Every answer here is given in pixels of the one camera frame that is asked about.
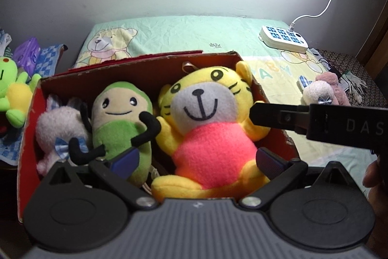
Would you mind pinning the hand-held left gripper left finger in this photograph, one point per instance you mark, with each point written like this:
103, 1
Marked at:
125, 161

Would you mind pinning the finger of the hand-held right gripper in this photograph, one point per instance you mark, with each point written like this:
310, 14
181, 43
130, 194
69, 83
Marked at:
272, 116

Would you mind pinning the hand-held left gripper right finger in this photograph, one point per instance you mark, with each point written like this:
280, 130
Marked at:
269, 162

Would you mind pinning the green bean plush toy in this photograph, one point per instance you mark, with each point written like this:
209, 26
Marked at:
121, 125

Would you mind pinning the white bunny plush toy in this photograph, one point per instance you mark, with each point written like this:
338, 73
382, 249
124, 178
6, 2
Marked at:
315, 92

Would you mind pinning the pink teddy bear plush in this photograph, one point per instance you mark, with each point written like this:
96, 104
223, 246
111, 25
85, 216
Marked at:
330, 78

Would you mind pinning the yellow tiger plush toy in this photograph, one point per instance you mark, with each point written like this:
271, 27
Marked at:
206, 113

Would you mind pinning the white bunny plush checked ears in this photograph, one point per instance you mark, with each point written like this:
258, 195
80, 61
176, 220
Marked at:
54, 128

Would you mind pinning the red cardboard box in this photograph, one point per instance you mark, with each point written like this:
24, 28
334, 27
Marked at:
25, 155

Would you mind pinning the person's right hand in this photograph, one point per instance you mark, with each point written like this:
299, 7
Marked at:
371, 177

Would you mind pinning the cream ribbon bundle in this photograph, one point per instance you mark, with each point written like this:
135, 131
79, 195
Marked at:
153, 172

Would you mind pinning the pair of white gloves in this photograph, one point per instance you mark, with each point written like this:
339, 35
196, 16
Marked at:
354, 83

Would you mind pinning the brown floral mattress cover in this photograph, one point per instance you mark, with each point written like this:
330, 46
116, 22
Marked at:
351, 60

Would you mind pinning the cream power strip blue sockets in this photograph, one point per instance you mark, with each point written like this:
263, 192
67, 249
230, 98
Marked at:
288, 46

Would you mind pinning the printed green yellow bed sheet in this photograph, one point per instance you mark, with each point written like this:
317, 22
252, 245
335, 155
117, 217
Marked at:
182, 34

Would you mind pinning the blue checkered towel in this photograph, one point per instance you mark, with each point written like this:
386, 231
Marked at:
50, 58

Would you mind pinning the green frog plush toy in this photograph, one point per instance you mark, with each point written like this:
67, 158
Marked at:
15, 95

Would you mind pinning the purple plush toy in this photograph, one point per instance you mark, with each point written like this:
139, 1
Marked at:
27, 51

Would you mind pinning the white patterned cloth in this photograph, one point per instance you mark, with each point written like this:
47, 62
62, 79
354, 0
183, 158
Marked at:
4, 40

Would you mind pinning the brown wooden door frame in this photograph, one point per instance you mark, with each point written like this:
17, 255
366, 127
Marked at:
379, 49

